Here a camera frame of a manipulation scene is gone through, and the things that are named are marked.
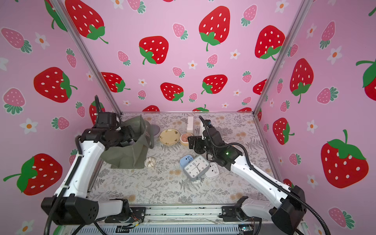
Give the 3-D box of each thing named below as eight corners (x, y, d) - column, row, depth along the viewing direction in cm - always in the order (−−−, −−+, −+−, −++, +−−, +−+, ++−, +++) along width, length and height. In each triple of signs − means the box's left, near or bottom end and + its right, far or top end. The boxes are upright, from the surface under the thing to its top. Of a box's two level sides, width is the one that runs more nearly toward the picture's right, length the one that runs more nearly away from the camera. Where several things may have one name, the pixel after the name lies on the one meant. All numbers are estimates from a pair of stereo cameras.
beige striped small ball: (144, 166, 93) (143, 164, 91) (146, 159, 97) (145, 156, 94) (154, 166, 93) (153, 164, 91) (156, 159, 97) (155, 156, 94)
